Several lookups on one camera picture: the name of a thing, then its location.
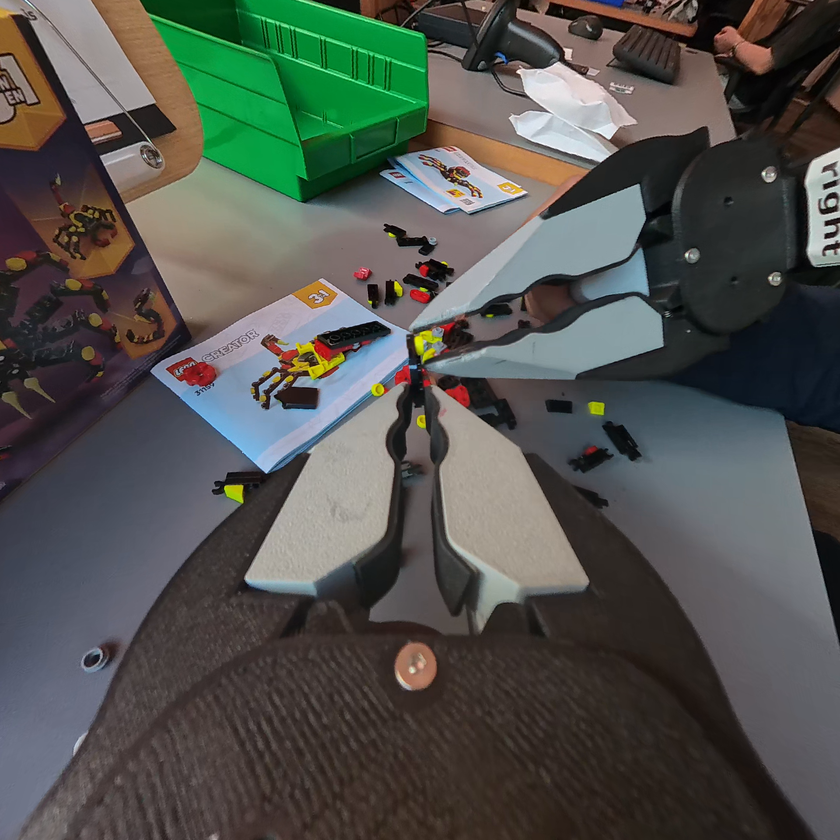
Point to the black yellow lego wedge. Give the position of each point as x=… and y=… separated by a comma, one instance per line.
x=236, y=485

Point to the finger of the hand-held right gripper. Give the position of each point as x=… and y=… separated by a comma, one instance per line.
x=564, y=243
x=577, y=348

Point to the green plastic bin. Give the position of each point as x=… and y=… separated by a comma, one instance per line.
x=295, y=85

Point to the metal table grommet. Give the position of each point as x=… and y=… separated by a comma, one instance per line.
x=96, y=659

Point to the scorpion cover instruction booklet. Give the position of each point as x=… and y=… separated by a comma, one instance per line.
x=243, y=407

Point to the purple cardboard lego box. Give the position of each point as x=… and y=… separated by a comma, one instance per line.
x=65, y=295

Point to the black keyboard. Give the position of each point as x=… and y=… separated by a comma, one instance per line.
x=646, y=52

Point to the black yellow lego leg assembly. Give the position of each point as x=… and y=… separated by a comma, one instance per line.
x=418, y=377

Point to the printed instruction sheet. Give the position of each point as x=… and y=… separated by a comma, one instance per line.
x=98, y=72

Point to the small instruction booklet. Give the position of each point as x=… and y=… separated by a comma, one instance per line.
x=459, y=180

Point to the person's right hand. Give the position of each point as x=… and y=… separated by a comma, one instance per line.
x=548, y=305

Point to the red round lego piece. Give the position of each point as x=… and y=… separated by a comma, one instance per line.
x=197, y=374

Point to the black lego slope tile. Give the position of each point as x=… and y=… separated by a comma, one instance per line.
x=298, y=397

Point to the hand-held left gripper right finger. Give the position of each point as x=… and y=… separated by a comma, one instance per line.
x=505, y=518

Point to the black barcode scanner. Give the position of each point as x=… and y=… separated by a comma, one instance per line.
x=518, y=36

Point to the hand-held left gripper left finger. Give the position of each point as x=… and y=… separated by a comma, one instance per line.
x=328, y=512

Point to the brown Lego plate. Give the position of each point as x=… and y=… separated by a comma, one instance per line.
x=354, y=334

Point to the black computer mouse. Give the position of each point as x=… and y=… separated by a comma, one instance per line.
x=585, y=26

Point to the white crumpled paper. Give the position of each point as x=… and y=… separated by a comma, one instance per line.
x=571, y=105

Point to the lego pieces pile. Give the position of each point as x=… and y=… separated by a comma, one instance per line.
x=596, y=407

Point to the person's right forearm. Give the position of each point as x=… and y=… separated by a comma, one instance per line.
x=774, y=367

